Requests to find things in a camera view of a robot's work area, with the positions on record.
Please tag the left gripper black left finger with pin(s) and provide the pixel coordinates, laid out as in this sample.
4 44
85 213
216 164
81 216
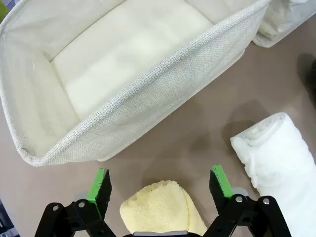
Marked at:
96 197

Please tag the yellow-green apron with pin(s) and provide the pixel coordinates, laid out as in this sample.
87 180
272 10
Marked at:
3 7

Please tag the beige fabric basket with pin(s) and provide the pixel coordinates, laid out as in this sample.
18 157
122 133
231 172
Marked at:
276 24
148 98

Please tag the white towel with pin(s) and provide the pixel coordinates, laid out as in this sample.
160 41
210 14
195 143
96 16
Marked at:
276 160

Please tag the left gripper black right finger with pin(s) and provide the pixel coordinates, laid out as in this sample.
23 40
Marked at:
222 192

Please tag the dark grey towel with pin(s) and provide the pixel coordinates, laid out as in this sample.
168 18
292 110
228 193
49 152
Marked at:
309 79

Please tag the yellow towel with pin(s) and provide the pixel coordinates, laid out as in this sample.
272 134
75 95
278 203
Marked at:
158 209

